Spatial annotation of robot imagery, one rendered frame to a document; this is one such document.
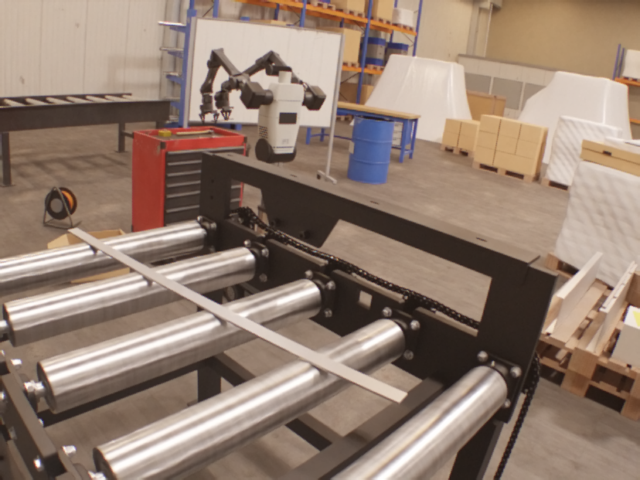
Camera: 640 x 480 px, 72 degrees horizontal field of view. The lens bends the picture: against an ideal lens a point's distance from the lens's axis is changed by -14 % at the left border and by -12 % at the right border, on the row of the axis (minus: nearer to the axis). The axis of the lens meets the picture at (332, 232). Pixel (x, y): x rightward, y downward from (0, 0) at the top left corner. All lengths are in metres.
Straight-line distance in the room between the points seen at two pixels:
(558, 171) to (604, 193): 4.98
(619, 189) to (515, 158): 5.28
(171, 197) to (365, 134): 3.85
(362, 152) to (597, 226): 3.53
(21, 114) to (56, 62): 5.40
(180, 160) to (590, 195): 3.38
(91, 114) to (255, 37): 2.19
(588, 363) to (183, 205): 2.79
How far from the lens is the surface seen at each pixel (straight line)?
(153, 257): 1.76
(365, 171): 6.89
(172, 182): 3.49
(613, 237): 4.49
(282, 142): 2.97
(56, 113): 6.24
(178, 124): 10.18
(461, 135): 11.29
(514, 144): 9.51
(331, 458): 1.05
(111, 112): 6.53
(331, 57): 6.32
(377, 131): 6.80
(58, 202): 4.55
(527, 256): 1.19
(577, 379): 2.99
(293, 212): 1.55
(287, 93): 2.93
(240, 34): 5.96
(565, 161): 9.43
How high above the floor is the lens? 1.52
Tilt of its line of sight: 19 degrees down
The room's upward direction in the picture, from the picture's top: 7 degrees clockwise
